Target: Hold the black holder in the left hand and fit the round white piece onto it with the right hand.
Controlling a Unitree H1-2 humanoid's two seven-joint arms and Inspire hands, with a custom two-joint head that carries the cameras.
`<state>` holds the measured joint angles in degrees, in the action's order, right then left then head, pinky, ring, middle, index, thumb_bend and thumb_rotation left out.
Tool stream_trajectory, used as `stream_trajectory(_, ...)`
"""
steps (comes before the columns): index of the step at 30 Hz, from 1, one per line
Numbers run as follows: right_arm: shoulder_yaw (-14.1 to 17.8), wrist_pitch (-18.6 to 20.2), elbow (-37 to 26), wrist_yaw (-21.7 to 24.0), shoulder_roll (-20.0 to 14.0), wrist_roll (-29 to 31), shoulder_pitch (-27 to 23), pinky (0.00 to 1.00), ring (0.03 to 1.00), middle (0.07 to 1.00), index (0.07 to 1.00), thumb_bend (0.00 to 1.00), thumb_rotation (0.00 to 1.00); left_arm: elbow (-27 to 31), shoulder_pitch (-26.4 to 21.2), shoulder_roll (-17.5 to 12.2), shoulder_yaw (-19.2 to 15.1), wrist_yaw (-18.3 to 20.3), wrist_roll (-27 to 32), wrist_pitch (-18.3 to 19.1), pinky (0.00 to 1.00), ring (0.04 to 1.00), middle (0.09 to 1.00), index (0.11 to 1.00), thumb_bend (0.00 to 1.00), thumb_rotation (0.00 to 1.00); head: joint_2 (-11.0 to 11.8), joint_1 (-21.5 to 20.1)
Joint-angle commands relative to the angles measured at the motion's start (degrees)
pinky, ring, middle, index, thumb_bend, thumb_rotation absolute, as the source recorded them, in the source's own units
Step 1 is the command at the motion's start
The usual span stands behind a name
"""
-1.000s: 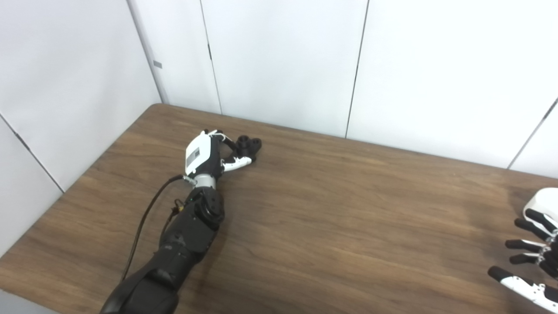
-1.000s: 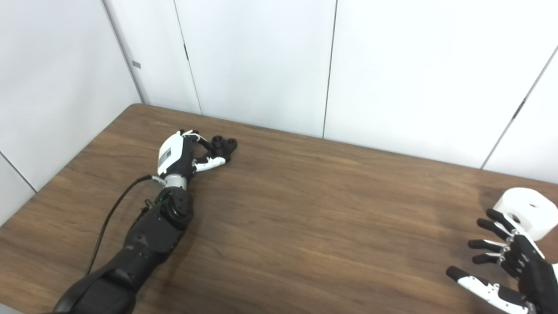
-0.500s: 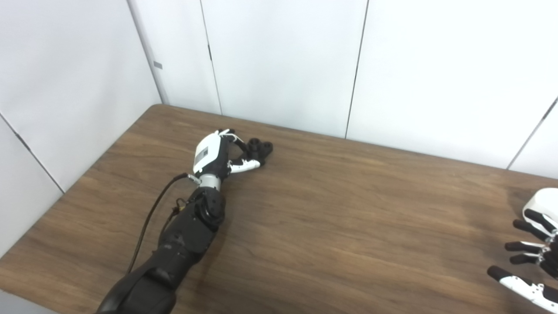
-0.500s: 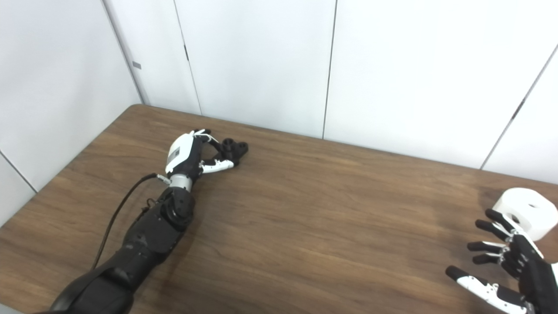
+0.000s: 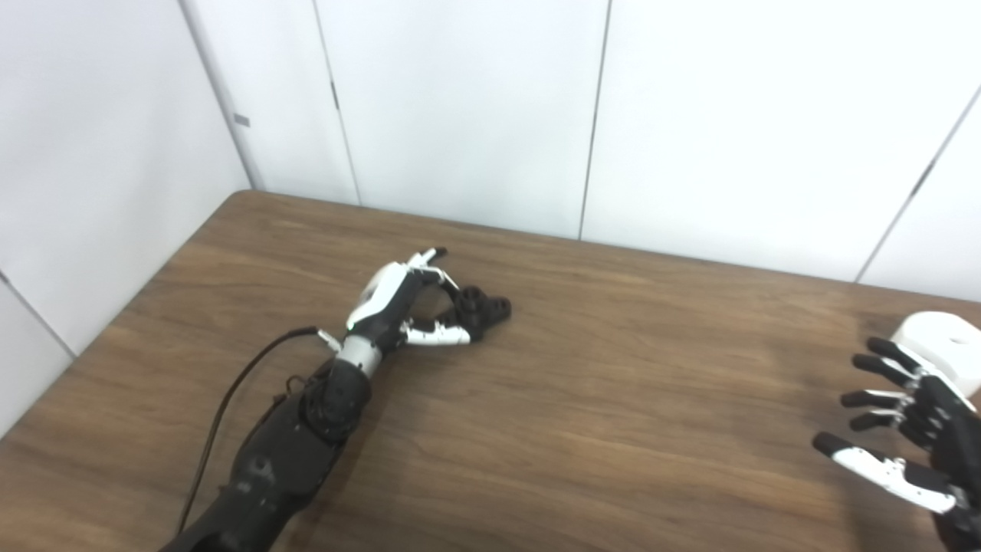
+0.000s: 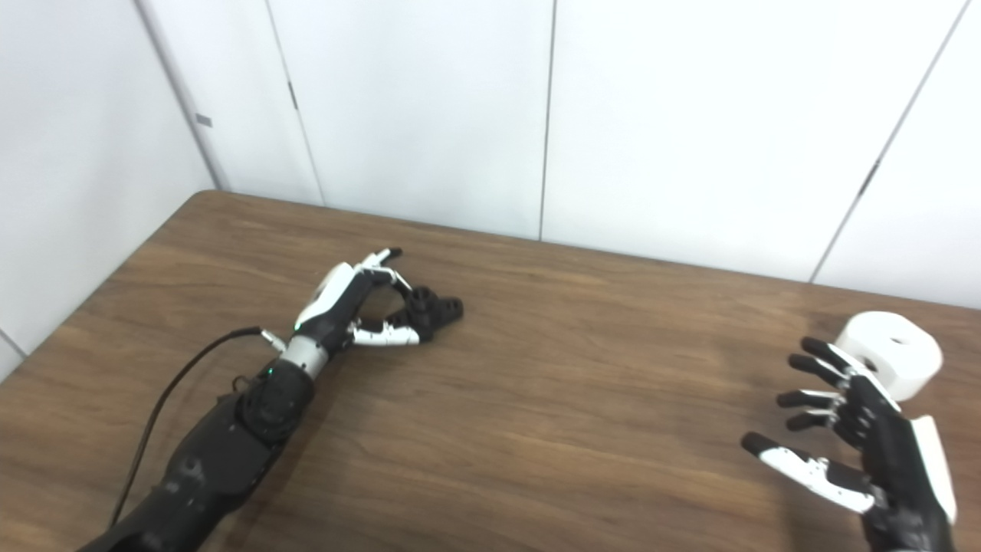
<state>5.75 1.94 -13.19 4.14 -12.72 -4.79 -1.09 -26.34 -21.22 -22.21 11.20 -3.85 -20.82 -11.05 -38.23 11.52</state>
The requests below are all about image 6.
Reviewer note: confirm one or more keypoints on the round white piece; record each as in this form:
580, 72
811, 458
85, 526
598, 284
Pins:
912, 360

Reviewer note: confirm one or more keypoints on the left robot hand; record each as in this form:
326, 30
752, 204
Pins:
333, 295

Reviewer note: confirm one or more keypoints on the black flanged holder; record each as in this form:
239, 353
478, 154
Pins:
433, 310

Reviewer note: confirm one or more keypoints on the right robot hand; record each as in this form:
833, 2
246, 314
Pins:
897, 460

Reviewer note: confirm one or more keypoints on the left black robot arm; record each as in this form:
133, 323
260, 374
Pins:
222, 452

